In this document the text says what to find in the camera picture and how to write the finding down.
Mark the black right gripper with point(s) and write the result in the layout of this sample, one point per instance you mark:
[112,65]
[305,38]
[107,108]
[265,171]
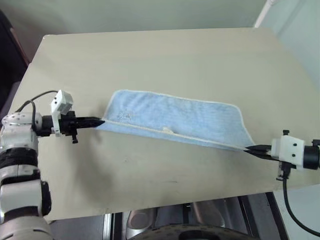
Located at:
[284,170]

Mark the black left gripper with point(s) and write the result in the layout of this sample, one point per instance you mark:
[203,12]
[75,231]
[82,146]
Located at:
[67,124]

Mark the light blue towel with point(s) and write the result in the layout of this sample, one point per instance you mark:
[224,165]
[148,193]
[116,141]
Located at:
[175,120]

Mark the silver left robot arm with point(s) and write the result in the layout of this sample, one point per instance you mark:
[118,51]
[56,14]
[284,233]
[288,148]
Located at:
[17,190]

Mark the grey rounded shape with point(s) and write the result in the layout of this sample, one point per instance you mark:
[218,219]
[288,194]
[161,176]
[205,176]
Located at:
[205,212]

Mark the dark brown cabinet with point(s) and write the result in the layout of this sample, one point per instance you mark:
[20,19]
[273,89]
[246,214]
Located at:
[10,60]

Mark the black perforated round shape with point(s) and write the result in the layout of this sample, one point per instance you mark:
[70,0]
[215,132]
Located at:
[175,232]

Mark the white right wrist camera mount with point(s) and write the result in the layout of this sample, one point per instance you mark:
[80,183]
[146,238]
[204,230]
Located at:
[288,150]

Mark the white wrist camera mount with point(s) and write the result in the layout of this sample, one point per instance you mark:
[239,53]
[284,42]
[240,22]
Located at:
[62,100]
[288,150]

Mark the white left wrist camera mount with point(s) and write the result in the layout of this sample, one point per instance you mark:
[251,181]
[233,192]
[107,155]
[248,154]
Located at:
[62,100]

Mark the silver metal table frame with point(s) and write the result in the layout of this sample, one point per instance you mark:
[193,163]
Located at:
[108,226]

